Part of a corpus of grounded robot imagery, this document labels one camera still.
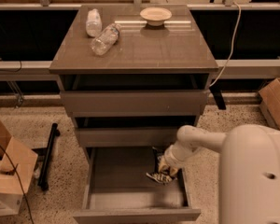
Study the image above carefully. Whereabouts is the grey top drawer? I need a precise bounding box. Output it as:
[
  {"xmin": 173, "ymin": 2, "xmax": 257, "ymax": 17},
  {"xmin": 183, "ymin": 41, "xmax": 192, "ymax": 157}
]
[{"xmin": 59, "ymin": 74, "xmax": 209, "ymax": 117}]

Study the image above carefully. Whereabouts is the blue chip bag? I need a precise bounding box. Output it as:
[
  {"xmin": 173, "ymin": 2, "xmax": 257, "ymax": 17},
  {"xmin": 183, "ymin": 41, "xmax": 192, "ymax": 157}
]
[{"xmin": 146, "ymin": 147, "xmax": 176, "ymax": 185}]

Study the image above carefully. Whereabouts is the grey bottom drawer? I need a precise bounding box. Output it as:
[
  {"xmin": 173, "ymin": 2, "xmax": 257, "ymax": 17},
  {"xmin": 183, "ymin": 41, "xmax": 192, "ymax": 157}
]
[{"xmin": 73, "ymin": 147, "xmax": 201, "ymax": 224}]

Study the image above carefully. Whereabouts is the black table leg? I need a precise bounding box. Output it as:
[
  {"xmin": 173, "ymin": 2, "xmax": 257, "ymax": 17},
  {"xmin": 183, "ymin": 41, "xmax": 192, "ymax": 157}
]
[{"xmin": 210, "ymin": 86, "xmax": 226, "ymax": 110}]

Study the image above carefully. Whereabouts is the cream ceramic bowl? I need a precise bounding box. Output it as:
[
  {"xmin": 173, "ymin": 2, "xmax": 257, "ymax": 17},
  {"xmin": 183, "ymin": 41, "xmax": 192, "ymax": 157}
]
[{"xmin": 140, "ymin": 7, "xmax": 172, "ymax": 26}]

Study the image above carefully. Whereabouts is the lying clear plastic bottle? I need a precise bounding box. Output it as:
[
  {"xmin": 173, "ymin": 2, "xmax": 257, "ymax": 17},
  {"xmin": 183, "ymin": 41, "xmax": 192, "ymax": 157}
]
[{"xmin": 91, "ymin": 23, "xmax": 121, "ymax": 56}]

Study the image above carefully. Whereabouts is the black metal bar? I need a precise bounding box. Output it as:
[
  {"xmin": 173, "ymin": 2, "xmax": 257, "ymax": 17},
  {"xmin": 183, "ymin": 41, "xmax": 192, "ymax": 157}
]
[{"xmin": 37, "ymin": 123, "xmax": 60, "ymax": 191}]

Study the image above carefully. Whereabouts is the left cardboard box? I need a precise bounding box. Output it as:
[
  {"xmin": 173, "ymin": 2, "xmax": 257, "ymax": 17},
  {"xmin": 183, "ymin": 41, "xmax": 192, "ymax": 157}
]
[{"xmin": 0, "ymin": 120, "xmax": 38, "ymax": 216}]

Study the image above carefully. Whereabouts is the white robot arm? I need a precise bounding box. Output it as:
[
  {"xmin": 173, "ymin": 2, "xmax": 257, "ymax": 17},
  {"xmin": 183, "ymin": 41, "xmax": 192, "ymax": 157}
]
[{"xmin": 159, "ymin": 124, "xmax": 280, "ymax": 224}]

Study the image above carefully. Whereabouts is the black cable on box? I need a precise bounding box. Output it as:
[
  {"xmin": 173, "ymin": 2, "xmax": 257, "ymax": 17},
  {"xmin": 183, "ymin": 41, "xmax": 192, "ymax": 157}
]
[{"xmin": 0, "ymin": 133, "xmax": 36, "ymax": 224}]

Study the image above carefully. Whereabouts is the cardboard box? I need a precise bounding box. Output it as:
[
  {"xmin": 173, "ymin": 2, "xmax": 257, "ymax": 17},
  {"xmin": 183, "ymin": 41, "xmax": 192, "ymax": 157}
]
[
  {"xmin": 259, "ymin": 78, "xmax": 280, "ymax": 130},
  {"xmin": 0, "ymin": 120, "xmax": 38, "ymax": 216}
]

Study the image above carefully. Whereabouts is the grey middle drawer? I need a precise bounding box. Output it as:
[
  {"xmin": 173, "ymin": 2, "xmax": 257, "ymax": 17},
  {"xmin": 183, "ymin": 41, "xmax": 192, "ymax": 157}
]
[{"xmin": 75, "ymin": 116, "xmax": 197, "ymax": 147}]

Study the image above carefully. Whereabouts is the right cardboard box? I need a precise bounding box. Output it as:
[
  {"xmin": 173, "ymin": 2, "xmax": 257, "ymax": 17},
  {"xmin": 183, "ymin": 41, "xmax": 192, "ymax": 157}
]
[{"xmin": 259, "ymin": 78, "xmax": 280, "ymax": 130}]

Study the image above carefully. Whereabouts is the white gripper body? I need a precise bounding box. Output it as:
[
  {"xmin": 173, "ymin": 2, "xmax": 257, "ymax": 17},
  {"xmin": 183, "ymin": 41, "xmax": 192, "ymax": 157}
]
[{"xmin": 163, "ymin": 142, "xmax": 199, "ymax": 169}]

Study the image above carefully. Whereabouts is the white power cable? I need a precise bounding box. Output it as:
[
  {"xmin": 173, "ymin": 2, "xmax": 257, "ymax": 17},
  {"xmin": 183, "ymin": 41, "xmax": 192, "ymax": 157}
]
[{"xmin": 208, "ymin": 2, "xmax": 243, "ymax": 88}]

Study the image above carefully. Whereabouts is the grey drawer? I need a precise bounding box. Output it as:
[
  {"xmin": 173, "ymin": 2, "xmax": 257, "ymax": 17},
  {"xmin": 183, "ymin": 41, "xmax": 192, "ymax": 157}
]
[
  {"xmin": 73, "ymin": 147, "xmax": 201, "ymax": 224},
  {"xmin": 59, "ymin": 74, "xmax": 209, "ymax": 117},
  {"xmin": 75, "ymin": 116, "xmax": 197, "ymax": 147}
]

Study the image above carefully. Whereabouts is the grey drawer cabinet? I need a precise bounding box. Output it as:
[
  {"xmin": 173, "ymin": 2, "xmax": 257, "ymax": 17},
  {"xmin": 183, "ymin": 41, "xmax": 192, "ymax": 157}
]
[{"xmin": 49, "ymin": 4, "xmax": 219, "ymax": 151}]

